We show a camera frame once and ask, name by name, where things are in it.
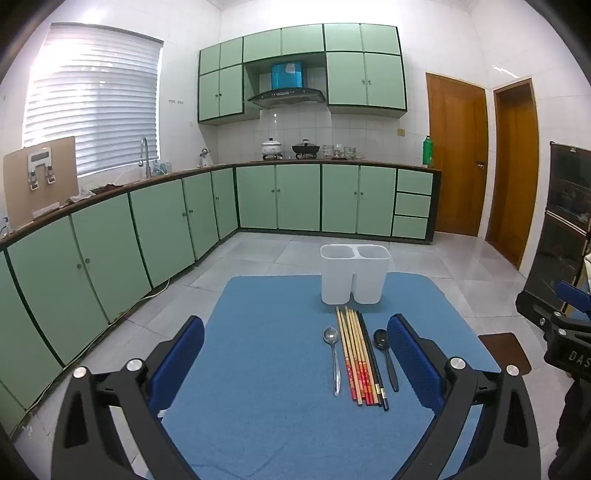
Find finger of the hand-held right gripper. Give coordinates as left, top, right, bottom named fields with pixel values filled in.
left=516, top=290, right=566, bottom=329
left=556, top=281, right=591, bottom=321

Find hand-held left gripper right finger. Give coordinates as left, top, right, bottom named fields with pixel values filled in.
left=387, top=314, right=542, bottom=480

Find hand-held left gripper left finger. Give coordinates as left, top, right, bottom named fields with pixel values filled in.
left=51, top=316, right=205, bottom=480

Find black chopstick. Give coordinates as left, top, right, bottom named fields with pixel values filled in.
left=358, top=311, right=385, bottom=409
left=361, top=312, right=390, bottom=412

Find black spoon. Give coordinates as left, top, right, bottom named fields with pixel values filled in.
left=373, top=329, right=400, bottom=393

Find red-handled bamboo chopstick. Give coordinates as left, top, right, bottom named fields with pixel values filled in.
left=341, top=307, right=368, bottom=408
left=350, top=308, right=377, bottom=407
left=345, top=307, right=372, bottom=408
left=335, top=306, right=363, bottom=409

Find metal spoon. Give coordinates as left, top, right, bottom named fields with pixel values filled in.
left=323, top=326, right=341, bottom=397

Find white double utensil holder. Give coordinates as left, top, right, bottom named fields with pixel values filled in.
left=320, top=244, right=389, bottom=305

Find person's right forearm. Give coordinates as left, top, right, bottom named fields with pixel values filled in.
left=547, top=376, right=591, bottom=480

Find brown stool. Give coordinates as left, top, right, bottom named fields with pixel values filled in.
left=478, top=332, right=532, bottom=377

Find black glass-front cabinet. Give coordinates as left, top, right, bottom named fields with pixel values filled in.
left=526, top=141, right=591, bottom=319

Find blue table cloth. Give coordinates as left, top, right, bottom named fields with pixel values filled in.
left=147, top=272, right=502, bottom=480

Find wooden door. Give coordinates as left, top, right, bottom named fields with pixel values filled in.
left=485, top=78, right=540, bottom=271
left=425, top=71, right=489, bottom=237

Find brown cardboard board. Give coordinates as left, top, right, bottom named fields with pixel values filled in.
left=2, top=136, right=79, bottom=229

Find black wok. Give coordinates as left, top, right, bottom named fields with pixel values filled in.
left=292, top=139, right=321, bottom=160

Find white clip device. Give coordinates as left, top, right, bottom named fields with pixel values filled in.
left=28, top=147, right=56, bottom=190

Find white window blind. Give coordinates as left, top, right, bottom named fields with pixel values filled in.
left=23, top=23, right=164, bottom=176

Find green upper cabinets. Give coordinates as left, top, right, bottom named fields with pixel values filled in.
left=198, top=22, right=408, bottom=124

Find black range hood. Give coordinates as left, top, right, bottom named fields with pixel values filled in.
left=247, top=60, right=326, bottom=109

